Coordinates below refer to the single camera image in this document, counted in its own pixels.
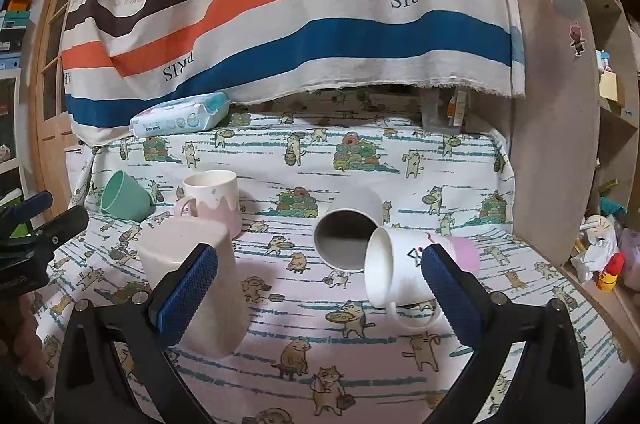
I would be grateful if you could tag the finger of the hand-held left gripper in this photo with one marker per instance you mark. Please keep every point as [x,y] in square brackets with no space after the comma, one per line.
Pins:
[31,206]
[65,224]

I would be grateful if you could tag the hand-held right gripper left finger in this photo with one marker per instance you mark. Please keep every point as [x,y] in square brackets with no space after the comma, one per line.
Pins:
[186,296]

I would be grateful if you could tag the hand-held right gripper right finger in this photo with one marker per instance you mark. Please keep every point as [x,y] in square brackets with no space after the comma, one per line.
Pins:
[450,299]

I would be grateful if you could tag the beige square cup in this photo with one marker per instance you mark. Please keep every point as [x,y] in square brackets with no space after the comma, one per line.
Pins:
[222,319]

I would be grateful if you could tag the green cup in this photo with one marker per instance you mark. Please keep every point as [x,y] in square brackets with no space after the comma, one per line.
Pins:
[125,199]

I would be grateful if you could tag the grey cup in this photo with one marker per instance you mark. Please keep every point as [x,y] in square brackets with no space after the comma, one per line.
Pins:
[345,239]

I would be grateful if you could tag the white mug with black print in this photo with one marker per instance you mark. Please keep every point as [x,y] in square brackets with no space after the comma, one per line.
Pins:
[395,256]

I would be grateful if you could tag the pink and white mug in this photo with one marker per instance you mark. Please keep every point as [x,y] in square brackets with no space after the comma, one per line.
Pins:
[210,204]

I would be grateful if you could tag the crumpled white paper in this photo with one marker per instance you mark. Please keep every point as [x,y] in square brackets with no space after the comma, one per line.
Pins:
[592,251]

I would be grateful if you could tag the wet wipes pack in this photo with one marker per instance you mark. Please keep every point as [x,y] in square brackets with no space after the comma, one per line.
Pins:
[180,114]

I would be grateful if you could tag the red and yellow toy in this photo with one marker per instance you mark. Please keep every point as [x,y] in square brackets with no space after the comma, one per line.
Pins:
[610,274]

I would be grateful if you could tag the cat printed blanket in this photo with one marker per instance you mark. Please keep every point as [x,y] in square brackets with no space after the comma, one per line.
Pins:
[350,164]

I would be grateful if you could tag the grey box with labels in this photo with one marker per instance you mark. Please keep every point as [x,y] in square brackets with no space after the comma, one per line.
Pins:
[445,111]

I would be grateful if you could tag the storage shelf with boxes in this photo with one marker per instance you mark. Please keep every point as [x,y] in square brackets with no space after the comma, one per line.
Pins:
[12,19]

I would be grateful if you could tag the wooden shelf unit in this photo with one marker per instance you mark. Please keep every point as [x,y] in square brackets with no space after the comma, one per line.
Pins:
[550,129]

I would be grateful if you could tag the yellow cardboard box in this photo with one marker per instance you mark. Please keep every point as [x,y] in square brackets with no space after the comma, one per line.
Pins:
[612,86]

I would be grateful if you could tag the cartoon sticker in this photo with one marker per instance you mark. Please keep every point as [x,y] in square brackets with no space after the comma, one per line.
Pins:
[577,39]

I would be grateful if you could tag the striped cloth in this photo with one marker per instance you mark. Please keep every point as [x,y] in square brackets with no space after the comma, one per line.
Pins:
[300,4]

